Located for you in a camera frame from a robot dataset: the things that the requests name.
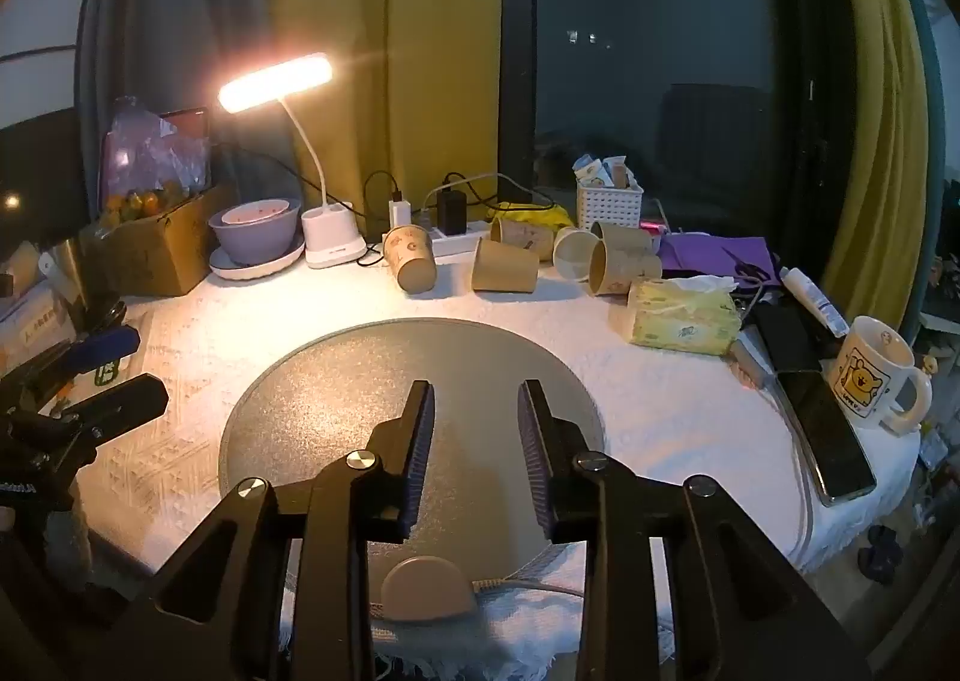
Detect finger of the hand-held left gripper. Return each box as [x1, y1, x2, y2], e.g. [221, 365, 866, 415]
[41, 325, 143, 386]
[64, 373, 170, 443]

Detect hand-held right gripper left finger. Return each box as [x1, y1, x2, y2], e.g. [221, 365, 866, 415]
[97, 379, 437, 681]

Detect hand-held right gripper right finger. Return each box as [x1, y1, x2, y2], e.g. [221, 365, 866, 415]
[517, 379, 875, 681]

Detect brown paper cup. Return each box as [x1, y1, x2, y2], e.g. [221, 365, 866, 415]
[490, 214, 560, 254]
[381, 223, 439, 294]
[586, 242, 665, 298]
[590, 221, 656, 256]
[470, 238, 541, 294]

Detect white paper cup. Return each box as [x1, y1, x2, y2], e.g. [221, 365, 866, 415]
[553, 226, 602, 283]

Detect white printed box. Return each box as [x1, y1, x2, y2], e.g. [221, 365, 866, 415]
[0, 280, 82, 382]

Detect round grey table mat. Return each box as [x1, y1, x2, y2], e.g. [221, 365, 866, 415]
[217, 317, 607, 577]

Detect cardboard box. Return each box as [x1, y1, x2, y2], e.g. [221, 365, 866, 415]
[81, 182, 238, 297]

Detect beige mat controller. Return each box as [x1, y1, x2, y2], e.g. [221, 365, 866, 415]
[380, 556, 479, 623]

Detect white textured tablecloth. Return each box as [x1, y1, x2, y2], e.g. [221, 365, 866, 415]
[75, 250, 922, 681]

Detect purple plate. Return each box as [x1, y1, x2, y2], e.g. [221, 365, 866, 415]
[209, 235, 308, 281]

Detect purple bowl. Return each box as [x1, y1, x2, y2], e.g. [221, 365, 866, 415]
[208, 198, 303, 267]

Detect yellow tissue pack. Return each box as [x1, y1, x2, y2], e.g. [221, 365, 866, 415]
[627, 276, 743, 357]

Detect clear plastic bag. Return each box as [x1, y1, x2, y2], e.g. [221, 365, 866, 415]
[100, 96, 212, 221]

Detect white power strip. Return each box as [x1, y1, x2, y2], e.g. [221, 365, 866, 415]
[426, 220, 497, 259]

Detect yellow cloth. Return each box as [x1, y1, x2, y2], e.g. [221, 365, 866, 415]
[486, 201, 576, 233]

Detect black charger plug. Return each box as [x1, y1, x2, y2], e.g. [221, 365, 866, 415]
[436, 190, 468, 238]

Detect white plastic basket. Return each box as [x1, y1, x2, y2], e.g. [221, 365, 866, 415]
[574, 154, 645, 233]

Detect purple folder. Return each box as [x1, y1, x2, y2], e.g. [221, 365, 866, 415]
[658, 233, 779, 286]

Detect black wallet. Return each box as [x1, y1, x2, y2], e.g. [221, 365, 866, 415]
[751, 302, 824, 376]

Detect black scissors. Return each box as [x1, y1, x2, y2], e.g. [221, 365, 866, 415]
[722, 259, 775, 293]

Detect black smartphone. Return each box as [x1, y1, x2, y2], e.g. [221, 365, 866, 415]
[775, 368, 878, 508]

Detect white desk lamp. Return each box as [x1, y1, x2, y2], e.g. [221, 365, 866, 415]
[217, 53, 368, 270]

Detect white tube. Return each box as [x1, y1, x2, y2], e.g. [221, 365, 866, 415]
[779, 266, 851, 337]

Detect white bear print mug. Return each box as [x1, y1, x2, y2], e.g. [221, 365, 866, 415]
[826, 316, 934, 434]

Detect yellow curtain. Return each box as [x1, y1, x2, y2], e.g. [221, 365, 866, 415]
[823, 0, 938, 311]
[268, 0, 538, 236]

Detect white controller cable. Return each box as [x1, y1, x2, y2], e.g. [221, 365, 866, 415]
[471, 574, 593, 593]

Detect black charger cable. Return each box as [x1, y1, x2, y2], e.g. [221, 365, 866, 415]
[355, 171, 406, 269]

